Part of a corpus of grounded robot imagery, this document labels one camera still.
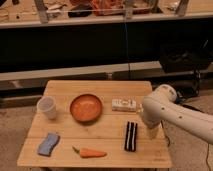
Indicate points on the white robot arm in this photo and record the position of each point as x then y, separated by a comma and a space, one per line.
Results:
160, 105

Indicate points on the orange round bowl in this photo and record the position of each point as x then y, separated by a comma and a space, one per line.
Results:
86, 108

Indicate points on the wooden folding table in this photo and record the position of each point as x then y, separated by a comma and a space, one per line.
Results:
106, 134

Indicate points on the white plastic cup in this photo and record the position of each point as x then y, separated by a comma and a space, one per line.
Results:
47, 106

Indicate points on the orange plastic carrot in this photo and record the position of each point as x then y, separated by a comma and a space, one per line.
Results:
89, 153

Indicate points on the black box on floor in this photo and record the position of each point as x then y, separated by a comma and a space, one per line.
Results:
182, 57

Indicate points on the blue wavy sponge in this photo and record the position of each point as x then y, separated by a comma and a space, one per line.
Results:
48, 144

